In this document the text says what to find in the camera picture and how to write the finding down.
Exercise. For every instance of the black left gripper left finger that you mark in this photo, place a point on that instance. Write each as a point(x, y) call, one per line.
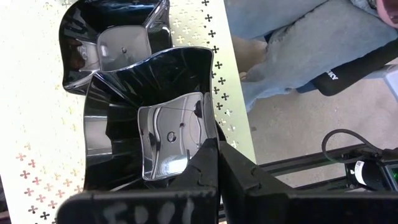
point(202, 168)

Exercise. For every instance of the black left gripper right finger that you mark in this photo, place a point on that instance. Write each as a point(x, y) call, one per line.
point(245, 193)

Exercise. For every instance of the black wavy square plate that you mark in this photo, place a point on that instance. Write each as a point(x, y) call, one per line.
point(161, 77)
point(93, 18)

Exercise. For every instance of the person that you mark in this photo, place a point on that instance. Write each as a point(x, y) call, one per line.
point(311, 46)

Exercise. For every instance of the black chair part with lettering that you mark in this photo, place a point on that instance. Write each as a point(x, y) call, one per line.
point(357, 74)

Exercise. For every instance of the pale green perforated metal shelf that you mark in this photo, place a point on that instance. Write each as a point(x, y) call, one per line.
point(31, 124)

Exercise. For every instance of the black metal rail frame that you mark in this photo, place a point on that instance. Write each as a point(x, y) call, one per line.
point(311, 158)

